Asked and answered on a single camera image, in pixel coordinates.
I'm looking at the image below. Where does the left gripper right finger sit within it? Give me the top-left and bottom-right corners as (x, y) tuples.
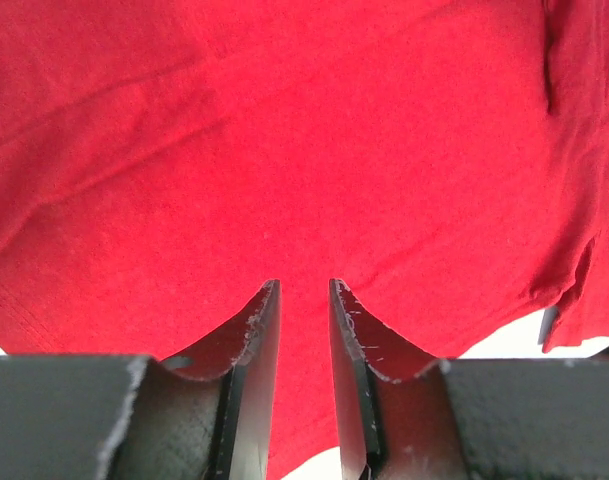
(329, 280), (609, 479)

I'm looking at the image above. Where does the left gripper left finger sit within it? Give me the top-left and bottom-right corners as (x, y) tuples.
(0, 280), (281, 479)

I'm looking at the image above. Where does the red t shirt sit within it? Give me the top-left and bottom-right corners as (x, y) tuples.
(0, 1), (609, 479)

